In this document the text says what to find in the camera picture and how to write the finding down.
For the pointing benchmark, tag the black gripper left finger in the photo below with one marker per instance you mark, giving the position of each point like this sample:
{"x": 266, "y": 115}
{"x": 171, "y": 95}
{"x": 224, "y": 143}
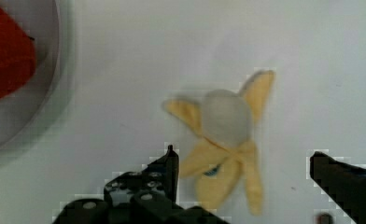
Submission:
{"x": 145, "y": 197}

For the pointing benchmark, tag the grey round plate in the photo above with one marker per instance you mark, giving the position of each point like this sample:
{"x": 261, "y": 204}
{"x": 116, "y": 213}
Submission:
{"x": 41, "y": 20}

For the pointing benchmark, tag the peeled banana plush toy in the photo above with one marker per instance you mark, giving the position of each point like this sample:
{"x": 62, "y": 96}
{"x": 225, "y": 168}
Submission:
{"x": 225, "y": 152}

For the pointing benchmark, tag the red ketchup bottle toy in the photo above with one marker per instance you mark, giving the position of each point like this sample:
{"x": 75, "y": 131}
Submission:
{"x": 17, "y": 56}

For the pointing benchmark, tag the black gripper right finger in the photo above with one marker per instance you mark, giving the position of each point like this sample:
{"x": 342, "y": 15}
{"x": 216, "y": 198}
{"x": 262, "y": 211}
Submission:
{"x": 344, "y": 183}

